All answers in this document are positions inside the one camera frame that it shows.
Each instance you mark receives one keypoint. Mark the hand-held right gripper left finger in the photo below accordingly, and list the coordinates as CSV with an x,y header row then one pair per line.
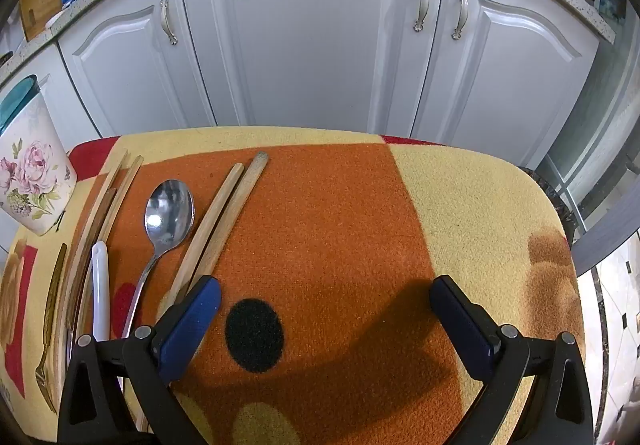
x,y
192,325

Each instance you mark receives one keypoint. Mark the wooden cutting board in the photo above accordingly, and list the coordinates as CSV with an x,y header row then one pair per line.
x,y
45,5

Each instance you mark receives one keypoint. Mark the dark brown wooden chopstick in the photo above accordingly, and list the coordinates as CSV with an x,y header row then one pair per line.
x,y
107,205

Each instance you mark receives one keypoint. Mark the metal spoon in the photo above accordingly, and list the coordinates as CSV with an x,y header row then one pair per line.
x,y
169,215

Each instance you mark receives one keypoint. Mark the white ceramic spoon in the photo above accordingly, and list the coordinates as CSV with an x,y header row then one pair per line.
x,y
100,285

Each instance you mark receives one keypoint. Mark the floral cup with teal insert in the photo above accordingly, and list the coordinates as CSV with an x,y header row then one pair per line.
x,y
35,175

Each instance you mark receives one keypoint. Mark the golden fork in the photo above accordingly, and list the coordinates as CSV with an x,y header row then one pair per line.
x,y
54,285

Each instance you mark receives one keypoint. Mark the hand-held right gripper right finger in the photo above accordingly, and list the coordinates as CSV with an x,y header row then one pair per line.
x,y
460,320

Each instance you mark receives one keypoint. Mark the white cabinet door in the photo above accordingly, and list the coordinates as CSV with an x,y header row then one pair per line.
x,y
310,50
515,75
125,75

